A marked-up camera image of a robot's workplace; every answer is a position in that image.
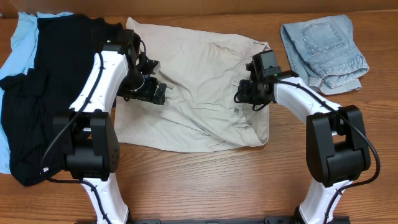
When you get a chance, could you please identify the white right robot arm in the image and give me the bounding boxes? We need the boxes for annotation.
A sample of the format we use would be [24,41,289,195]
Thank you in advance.
[234,50,371,224]

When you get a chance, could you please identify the light blue t-shirt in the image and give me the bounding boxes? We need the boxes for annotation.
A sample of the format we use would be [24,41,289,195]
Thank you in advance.
[1,12,74,174]

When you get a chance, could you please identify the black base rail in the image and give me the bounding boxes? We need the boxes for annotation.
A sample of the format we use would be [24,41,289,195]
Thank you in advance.
[74,215,351,224]

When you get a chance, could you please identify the beige shorts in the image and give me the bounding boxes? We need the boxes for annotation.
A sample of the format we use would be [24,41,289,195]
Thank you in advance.
[114,19,269,152]

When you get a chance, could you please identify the black t-shirt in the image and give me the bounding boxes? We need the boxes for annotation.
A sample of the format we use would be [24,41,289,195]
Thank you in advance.
[1,14,123,187]

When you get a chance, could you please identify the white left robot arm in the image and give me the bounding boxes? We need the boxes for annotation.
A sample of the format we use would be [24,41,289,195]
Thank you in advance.
[44,29,167,223]

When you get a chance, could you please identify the folded light blue jeans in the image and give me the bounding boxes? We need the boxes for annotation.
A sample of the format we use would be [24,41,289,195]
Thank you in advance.
[280,14,369,95]

